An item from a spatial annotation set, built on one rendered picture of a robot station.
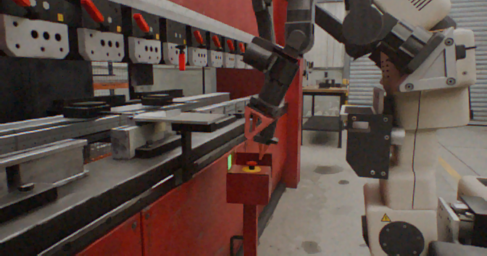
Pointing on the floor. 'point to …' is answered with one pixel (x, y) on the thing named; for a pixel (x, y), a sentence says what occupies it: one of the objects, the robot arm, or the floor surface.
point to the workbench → (318, 123)
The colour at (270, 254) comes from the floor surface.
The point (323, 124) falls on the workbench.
